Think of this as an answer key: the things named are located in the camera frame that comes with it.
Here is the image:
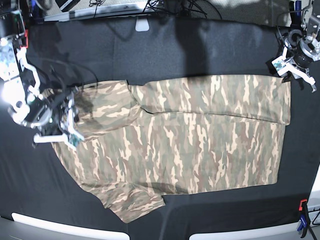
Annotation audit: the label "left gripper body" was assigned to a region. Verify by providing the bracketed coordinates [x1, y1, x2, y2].
[285, 29, 320, 69]

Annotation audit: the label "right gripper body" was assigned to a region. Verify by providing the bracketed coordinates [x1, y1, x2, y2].
[27, 94, 74, 135]

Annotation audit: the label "camouflage t-shirt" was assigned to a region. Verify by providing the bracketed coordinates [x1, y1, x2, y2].
[52, 75, 291, 223]

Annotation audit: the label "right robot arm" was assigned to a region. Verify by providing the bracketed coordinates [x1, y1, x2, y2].
[0, 9, 84, 150]

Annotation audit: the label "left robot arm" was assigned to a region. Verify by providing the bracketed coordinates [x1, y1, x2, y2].
[271, 0, 320, 93]

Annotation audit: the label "orange black clamp far left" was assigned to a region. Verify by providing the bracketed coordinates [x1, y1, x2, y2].
[18, 29, 29, 48]

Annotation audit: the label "blue orange clamp near right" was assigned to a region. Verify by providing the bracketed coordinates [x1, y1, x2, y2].
[297, 199, 310, 239]

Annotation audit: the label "tangled black cables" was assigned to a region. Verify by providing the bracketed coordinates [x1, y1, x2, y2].
[142, 0, 223, 20]

